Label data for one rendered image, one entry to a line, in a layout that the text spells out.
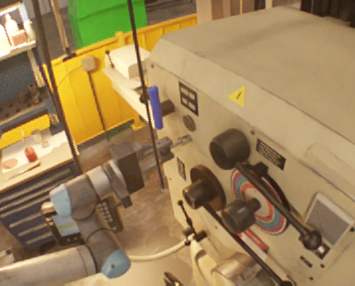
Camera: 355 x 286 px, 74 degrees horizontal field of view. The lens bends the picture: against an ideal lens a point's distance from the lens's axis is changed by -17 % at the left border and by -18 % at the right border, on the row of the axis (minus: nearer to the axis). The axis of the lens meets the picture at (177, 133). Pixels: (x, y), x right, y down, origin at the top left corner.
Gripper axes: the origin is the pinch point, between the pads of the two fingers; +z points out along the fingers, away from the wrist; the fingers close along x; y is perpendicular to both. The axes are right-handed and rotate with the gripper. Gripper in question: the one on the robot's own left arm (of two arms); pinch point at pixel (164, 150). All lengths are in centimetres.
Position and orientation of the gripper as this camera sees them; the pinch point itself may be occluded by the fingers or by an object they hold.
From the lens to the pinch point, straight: 71.5
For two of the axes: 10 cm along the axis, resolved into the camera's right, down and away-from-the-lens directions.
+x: 0.9, 7.6, 6.4
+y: -5.6, -5.0, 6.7
